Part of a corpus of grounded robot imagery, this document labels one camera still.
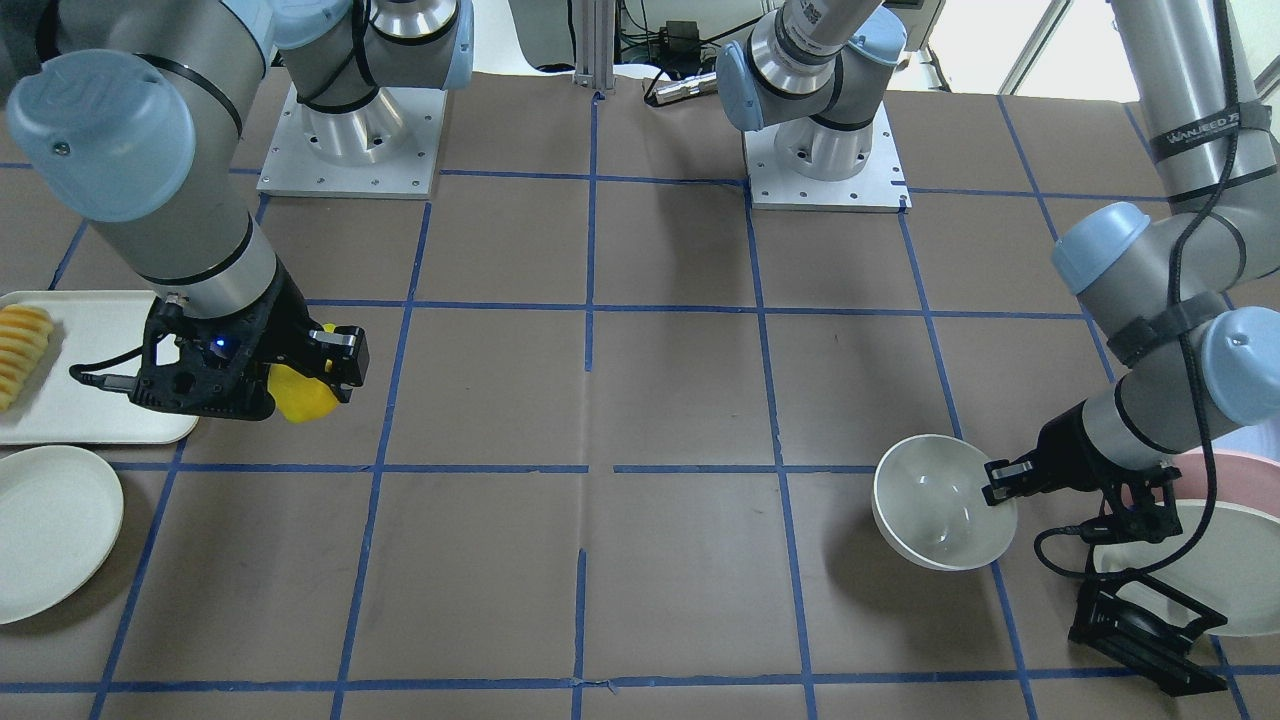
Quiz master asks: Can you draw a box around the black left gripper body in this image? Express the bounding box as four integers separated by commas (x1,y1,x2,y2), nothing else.
1030,405,1126,495

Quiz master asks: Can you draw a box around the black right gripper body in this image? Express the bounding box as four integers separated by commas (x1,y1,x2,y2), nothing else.
205,270,326,401

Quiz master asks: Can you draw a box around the yellow lemon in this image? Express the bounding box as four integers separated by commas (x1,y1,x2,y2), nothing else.
268,364,339,424

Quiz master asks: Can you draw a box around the cream ceramic bowl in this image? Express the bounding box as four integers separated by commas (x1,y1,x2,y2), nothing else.
873,434,1018,571

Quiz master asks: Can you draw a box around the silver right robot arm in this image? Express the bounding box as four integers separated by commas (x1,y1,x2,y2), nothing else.
3,1,475,420

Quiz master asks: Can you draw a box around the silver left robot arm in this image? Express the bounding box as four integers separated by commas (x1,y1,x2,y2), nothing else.
716,1,1277,505

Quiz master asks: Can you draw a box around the white rectangular tray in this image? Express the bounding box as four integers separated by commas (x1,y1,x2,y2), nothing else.
0,290,200,446

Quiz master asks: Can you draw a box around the pink plate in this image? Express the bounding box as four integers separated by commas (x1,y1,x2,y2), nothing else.
1172,448,1279,518

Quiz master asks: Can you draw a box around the cream plate in rack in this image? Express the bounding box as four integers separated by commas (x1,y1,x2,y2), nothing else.
1093,500,1279,637

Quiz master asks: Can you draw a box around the black plate rack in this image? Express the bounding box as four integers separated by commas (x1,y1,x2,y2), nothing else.
1068,577,1228,697

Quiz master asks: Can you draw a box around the sliced yellow bread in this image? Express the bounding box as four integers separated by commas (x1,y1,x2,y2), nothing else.
1,304,54,413

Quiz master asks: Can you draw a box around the white round plate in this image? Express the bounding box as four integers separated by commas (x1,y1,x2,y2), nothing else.
1,445,124,624

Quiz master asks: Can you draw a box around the silver cylindrical connector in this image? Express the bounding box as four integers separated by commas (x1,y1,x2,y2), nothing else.
643,72,718,108

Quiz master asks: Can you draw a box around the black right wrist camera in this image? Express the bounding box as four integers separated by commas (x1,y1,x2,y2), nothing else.
68,295,276,421

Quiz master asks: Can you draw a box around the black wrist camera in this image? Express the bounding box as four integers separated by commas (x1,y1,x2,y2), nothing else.
68,295,276,421
1080,464,1183,544

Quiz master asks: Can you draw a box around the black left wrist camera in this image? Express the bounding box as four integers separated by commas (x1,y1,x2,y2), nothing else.
1080,464,1183,544

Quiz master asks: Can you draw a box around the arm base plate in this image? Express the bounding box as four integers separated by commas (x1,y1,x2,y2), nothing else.
742,104,913,213
257,88,449,200

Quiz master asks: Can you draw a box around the aluminium frame post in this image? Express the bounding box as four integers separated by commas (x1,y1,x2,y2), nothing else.
570,0,618,95

